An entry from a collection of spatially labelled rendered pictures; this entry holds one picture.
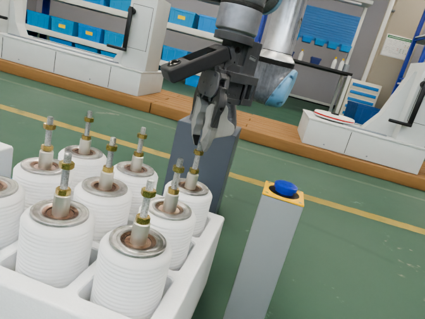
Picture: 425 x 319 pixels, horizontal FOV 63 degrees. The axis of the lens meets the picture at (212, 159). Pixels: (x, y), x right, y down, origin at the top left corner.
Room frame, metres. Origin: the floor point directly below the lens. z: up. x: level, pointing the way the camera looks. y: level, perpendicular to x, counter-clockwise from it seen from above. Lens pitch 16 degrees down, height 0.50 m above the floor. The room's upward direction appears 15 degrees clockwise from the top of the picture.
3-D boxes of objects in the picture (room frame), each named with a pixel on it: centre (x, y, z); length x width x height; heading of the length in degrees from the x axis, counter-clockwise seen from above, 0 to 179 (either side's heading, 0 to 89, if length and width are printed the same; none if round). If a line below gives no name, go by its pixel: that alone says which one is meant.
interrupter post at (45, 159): (0.56, 0.28, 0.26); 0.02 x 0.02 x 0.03
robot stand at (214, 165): (1.09, 0.03, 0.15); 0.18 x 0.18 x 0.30; 84
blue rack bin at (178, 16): (5.50, 0.91, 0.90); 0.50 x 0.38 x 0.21; 174
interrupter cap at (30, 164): (0.56, 0.28, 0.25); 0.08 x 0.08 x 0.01
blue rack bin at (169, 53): (5.49, 0.91, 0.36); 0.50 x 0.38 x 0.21; 175
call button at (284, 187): (0.56, -0.13, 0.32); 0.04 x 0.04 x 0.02
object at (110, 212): (0.54, 0.17, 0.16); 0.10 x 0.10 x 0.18
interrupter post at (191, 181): (0.64, 0.03, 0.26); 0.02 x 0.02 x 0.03
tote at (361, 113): (4.85, -1.86, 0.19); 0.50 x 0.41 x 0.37; 178
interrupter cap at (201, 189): (0.64, 0.03, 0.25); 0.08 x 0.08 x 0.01
